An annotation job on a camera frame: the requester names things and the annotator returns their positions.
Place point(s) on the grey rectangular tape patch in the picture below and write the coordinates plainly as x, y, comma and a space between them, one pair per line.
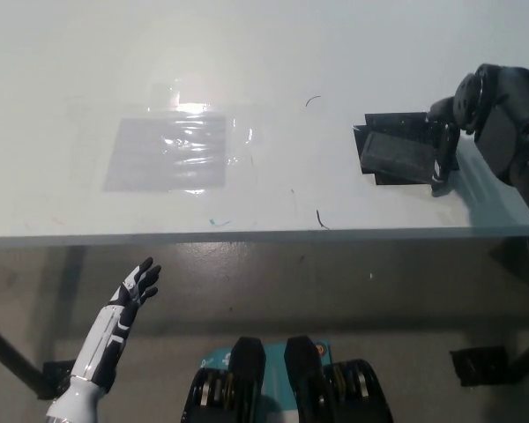
136, 167

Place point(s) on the black floor foot plate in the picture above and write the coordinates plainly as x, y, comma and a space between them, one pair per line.
55, 379
480, 366

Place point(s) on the dark right robot hand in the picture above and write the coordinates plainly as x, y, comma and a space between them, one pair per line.
493, 88

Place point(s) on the clear plastic film sheet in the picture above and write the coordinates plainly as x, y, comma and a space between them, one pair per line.
242, 176

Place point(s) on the black table leg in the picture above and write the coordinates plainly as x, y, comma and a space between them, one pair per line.
9, 352

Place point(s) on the black table corner brace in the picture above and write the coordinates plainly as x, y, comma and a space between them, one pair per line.
511, 264

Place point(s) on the black teal robot torso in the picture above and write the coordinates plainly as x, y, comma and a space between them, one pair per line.
247, 388

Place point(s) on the dark grey whiteboard eraser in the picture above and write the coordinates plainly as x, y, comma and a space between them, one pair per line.
397, 156

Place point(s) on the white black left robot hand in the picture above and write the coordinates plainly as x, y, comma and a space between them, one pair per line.
103, 343

